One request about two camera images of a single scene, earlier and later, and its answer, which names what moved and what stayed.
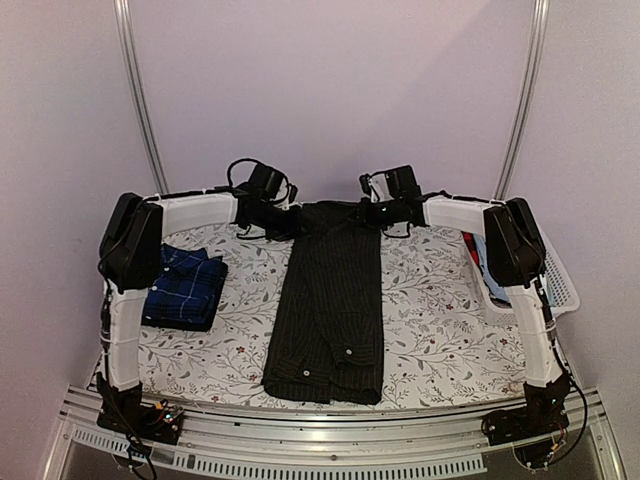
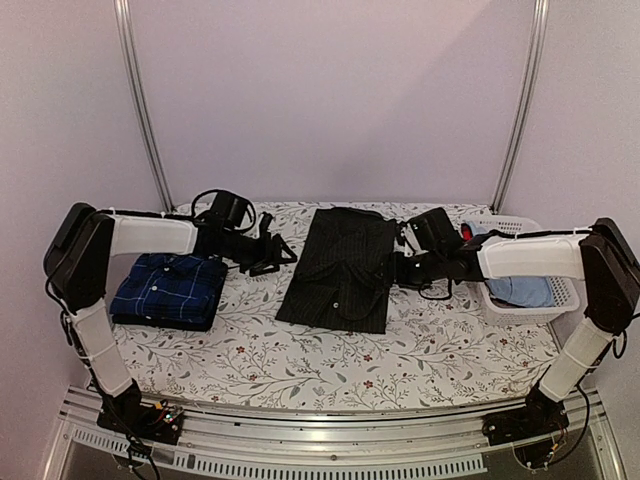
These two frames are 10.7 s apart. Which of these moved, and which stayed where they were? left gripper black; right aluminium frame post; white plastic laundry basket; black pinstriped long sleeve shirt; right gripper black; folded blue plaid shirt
Moved: black pinstriped long sleeve shirt; left gripper black; right gripper black
Stayed: right aluminium frame post; folded blue plaid shirt; white plastic laundry basket
